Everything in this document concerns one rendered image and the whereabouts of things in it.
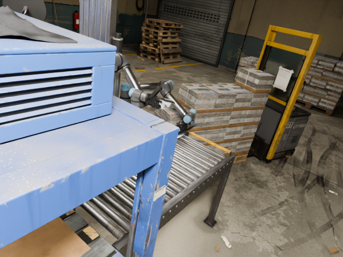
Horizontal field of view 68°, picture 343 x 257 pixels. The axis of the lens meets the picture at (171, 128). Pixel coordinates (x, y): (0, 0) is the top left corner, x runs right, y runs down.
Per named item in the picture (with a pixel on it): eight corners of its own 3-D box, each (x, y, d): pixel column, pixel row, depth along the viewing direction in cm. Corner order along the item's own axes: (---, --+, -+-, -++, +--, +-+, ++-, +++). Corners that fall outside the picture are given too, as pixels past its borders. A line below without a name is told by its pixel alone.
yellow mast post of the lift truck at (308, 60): (263, 156, 378) (312, 33, 302) (267, 155, 382) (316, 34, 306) (268, 159, 371) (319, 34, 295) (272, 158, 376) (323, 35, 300)
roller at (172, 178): (141, 159, 199) (142, 154, 197) (190, 190, 176) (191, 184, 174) (137, 161, 196) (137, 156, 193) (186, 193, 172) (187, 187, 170)
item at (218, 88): (201, 84, 313) (201, 83, 313) (219, 84, 328) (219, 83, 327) (220, 95, 286) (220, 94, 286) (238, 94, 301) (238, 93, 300)
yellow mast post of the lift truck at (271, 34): (234, 135, 427) (269, 24, 351) (238, 134, 432) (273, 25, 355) (238, 137, 420) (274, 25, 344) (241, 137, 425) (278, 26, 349)
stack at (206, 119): (146, 160, 332) (155, 102, 296) (215, 149, 391) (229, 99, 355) (160, 179, 303) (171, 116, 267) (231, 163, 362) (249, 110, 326)
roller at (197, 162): (166, 147, 224) (167, 142, 222) (212, 172, 201) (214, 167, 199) (163, 148, 220) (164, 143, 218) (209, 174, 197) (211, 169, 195)
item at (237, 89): (216, 83, 331) (217, 82, 330) (233, 83, 345) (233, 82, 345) (236, 93, 303) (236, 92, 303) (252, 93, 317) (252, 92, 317)
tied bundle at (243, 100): (213, 100, 339) (217, 83, 329) (229, 99, 354) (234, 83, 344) (231, 111, 311) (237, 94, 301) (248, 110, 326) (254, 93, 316)
